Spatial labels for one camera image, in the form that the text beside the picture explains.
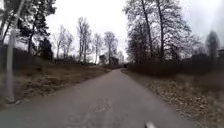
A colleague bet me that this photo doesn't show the grey asphalt path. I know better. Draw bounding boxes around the grey asphalt path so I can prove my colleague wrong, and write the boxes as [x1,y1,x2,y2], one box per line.
[0,68,201,128]

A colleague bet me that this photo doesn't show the row of bare trees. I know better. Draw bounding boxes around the row of bare trees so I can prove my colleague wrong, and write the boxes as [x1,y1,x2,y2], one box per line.
[51,16,126,65]

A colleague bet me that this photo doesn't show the stand of bare trees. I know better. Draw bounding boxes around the stand of bare trees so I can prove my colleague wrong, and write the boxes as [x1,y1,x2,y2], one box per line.
[122,0,224,64]

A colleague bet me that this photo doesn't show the leaf-strewn grass verge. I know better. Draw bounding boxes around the leaf-strewn grass verge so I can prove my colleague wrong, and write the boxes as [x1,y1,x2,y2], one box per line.
[0,63,113,111]
[120,68,224,128]

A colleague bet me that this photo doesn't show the small dark conifer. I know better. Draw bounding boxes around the small dark conifer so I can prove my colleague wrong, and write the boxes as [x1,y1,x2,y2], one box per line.
[37,37,54,62]

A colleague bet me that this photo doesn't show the robot's own part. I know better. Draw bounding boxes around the robot's own part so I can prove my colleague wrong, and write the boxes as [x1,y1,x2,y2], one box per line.
[145,121,157,128]

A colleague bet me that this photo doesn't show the tall pine tree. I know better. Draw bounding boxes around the tall pine tree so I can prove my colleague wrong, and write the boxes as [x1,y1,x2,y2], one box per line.
[16,0,58,56]

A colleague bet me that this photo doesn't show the pale tree trunk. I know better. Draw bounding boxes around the pale tree trunk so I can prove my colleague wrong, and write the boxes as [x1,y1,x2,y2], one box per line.
[4,0,27,104]

